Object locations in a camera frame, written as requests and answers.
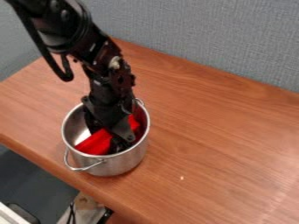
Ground red rectangular block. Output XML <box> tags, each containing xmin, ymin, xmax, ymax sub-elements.
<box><xmin>75</xmin><ymin>115</ymin><xmax>142</xmax><ymax>156</ymax></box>

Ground white object bottom left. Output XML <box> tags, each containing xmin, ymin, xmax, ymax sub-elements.
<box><xmin>0</xmin><ymin>202</ymin><xmax>42</xmax><ymax>224</ymax></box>

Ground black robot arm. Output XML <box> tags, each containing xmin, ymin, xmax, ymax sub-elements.
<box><xmin>4</xmin><ymin>0</ymin><xmax>137</xmax><ymax>155</ymax></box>

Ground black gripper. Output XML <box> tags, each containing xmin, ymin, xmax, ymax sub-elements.
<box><xmin>82</xmin><ymin>87</ymin><xmax>137</xmax><ymax>154</ymax></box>

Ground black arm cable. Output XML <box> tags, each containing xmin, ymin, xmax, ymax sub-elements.
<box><xmin>15</xmin><ymin>8</ymin><xmax>75</xmax><ymax>82</ymax></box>

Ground table leg bracket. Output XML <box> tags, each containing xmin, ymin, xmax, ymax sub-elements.
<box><xmin>58</xmin><ymin>192</ymin><xmax>114</xmax><ymax>224</ymax></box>

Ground stainless steel pot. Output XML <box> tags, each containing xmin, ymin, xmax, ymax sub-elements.
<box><xmin>60</xmin><ymin>99</ymin><xmax>151</xmax><ymax>177</ymax></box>

